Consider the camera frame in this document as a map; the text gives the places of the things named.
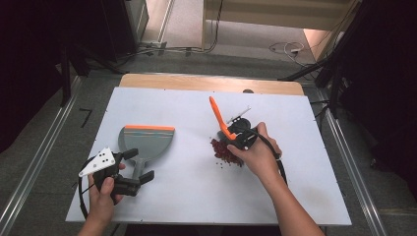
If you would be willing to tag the grey dustpan with orange lip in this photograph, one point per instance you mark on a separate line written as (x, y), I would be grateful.
(147, 144)

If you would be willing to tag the white board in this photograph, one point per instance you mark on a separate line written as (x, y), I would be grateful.
(196, 200)

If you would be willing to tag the wooden table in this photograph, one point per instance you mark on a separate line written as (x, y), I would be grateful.
(196, 83)

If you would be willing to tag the dark round table grommet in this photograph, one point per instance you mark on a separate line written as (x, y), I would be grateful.
(248, 91)

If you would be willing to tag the dark cabinet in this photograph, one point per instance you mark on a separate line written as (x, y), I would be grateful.
(124, 26)

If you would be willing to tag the black metal stand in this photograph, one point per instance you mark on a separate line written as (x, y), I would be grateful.
(334, 85)
(65, 75)

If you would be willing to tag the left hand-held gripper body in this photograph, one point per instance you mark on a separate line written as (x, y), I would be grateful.
(98, 162)

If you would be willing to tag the light wooden furniture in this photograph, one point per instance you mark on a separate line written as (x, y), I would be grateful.
(278, 13)

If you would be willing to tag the aluminium floor rail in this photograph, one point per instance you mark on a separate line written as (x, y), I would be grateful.
(357, 196)
(36, 164)

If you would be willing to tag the red beans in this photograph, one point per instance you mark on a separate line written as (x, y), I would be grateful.
(226, 153)

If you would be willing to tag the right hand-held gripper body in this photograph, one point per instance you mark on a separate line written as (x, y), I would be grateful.
(244, 129)

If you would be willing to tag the person's right hand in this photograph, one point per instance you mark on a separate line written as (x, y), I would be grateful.
(259, 157)

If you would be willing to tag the person's left hand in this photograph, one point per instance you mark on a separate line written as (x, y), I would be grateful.
(102, 200)

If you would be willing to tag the dark curtain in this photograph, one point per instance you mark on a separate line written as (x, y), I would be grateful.
(29, 65)
(387, 82)

